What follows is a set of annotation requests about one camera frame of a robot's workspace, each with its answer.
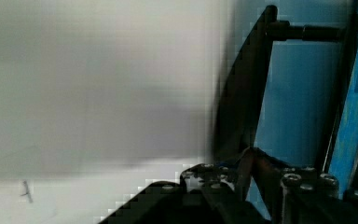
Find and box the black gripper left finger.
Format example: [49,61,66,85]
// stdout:
[98,164,270,224]

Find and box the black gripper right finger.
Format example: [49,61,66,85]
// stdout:
[245,147,358,224]

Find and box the blue glass oven door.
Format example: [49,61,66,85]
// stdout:
[213,0,358,224]

